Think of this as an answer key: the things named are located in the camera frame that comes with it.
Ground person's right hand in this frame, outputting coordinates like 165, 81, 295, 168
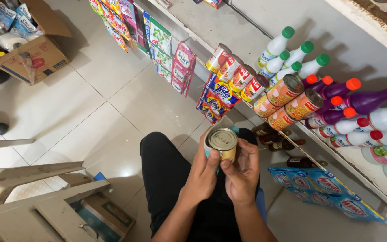
220, 137, 261, 206

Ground person's left hand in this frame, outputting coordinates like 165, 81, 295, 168
186, 128, 221, 203

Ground gold-topped yellow tin can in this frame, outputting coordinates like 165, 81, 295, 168
207, 128, 239, 164

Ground blue stool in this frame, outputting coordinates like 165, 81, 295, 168
255, 188, 267, 224

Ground person's black trousers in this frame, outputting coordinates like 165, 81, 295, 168
139, 128, 261, 242

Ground brown glass bottle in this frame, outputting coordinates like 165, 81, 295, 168
259, 131, 292, 145
286, 156, 329, 169
268, 138, 307, 153
251, 122, 277, 137

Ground orange-label tin can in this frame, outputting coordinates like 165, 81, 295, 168
266, 74, 304, 108
267, 107, 299, 132
284, 88, 325, 121
253, 93, 281, 118

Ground orange and blue sachet strips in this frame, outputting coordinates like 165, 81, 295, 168
196, 72, 243, 125

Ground red-label tin can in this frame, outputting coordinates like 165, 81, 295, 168
217, 54, 245, 83
206, 43, 233, 74
240, 74, 270, 103
228, 64, 257, 93

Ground cardboard box with green print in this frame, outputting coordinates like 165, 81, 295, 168
69, 191, 136, 242

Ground pink sachet strips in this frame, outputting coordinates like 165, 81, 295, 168
170, 41, 198, 98

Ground white bottle with green cap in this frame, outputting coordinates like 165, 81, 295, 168
257, 26, 296, 68
297, 53, 331, 80
260, 50, 291, 79
269, 61, 303, 88
282, 41, 315, 70

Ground green and white sachet strips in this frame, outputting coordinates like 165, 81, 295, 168
142, 10, 173, 83

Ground group of purple orange-capped bottles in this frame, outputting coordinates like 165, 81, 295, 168
301, 74, 387, 130

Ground white shelf unit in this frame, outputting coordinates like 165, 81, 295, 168
133, 0, 387, 216

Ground beige wooden bench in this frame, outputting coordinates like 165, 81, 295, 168
0, 138, 111, 242

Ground red packet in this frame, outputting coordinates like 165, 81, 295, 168
193, 0, 223, 10

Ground mixed colourful sachet strips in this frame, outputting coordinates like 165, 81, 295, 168
89, 0, 148, 55

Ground open cardboard box of goods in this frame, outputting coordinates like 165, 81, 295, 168
0, 0, 73, 85

